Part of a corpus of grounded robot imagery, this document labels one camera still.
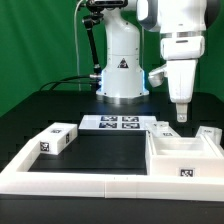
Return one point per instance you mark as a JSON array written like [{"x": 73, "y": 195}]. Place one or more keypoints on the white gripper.
[{"x": 181, "y": 55}]

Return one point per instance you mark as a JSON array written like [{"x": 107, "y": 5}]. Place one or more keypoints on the white door piece with knob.
[{"x": 161, "y": 129}]

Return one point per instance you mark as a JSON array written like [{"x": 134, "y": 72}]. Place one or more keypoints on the white cabinet box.
[{"x": 183, "y": 157}]

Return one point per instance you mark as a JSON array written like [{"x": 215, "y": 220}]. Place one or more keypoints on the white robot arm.
[{"x": 115, "y": 46}]

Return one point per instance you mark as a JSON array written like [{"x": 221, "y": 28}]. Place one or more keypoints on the white flat panel with tags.
[{"x": 115, "y": 122}]

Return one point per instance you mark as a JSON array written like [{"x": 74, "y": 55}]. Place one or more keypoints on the white block with tags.
[{"x": 57, "y": 137}]

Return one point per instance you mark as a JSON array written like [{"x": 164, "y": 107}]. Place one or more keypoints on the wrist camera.
[{"x": 156, "y": 76}]

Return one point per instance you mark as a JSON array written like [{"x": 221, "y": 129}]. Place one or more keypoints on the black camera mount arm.
[{"x": 89, "y": 22}]

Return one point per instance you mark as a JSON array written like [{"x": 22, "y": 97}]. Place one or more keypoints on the white U-shaped frame border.
[{"x": 16, "y": 178}]

